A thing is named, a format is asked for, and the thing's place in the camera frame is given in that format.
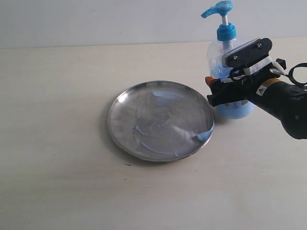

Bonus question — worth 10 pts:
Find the blue lotion pump bottle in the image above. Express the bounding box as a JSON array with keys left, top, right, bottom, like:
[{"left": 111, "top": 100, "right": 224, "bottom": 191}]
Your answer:
[{"left": 201, "top": 0, "right": 253, "bottom": 119}]

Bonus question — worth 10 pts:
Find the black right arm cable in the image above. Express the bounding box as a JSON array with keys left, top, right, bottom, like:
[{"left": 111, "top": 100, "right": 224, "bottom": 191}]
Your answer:
[{"left": 270, "top": 58, "right": 307, "bottom": 88}]

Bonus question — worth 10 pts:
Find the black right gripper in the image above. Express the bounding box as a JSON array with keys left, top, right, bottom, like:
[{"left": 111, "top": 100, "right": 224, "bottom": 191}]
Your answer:
[{"left": 205, "top": 75, "right": 281, "bottom": 107}]

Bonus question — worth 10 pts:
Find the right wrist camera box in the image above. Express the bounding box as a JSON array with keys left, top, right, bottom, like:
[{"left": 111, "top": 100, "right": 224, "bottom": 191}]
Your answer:
[{"left": 222, "top": 38, "right": 272, "bottom": 76}]

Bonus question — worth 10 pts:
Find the round steel plate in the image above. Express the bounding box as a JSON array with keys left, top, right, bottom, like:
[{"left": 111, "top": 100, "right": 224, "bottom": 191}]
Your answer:
[{"left": 107, "top": 80, "right": 215, "bottom": 162}]

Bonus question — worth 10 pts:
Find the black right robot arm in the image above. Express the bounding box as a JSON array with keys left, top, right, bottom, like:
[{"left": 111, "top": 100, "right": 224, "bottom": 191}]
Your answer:
[{"left": 205, "top": 77, "right": 307, "bottom": 139}]

